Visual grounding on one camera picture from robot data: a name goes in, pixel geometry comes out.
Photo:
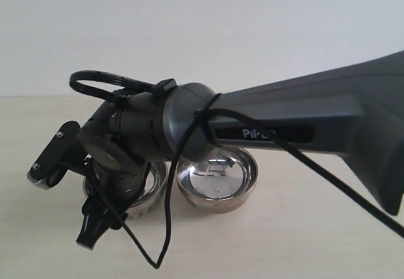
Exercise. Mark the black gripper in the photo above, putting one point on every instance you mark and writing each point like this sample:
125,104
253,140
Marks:
122,191

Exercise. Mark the ribbed stainless steel bowl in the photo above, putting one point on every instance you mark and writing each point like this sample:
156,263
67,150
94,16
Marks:
156,184

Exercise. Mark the smooth stainless steel bowl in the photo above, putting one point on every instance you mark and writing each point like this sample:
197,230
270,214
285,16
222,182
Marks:
219,184

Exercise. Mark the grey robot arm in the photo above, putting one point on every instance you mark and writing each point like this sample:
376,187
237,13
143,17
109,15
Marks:
346,124

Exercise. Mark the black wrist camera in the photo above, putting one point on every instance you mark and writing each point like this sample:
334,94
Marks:
56,158

